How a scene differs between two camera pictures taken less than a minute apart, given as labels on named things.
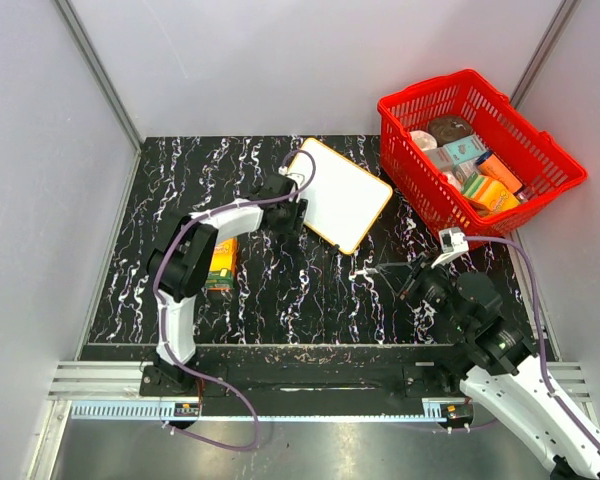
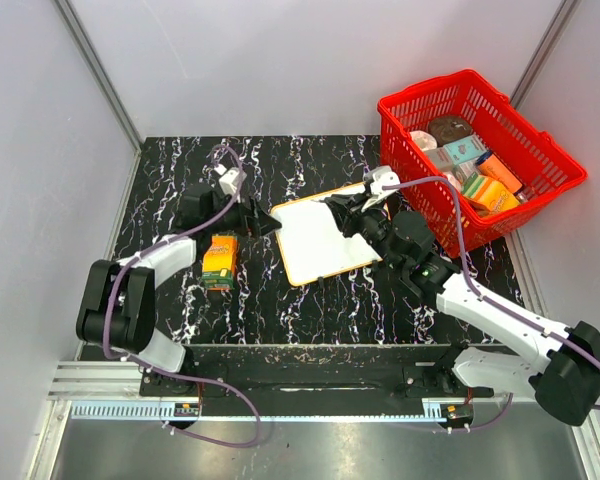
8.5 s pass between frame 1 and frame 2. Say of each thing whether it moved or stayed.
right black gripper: moved
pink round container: stayed
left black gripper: moved
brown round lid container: stayed
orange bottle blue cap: stayed
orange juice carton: stayed
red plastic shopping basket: stayed
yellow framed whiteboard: moved
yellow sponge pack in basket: stayed
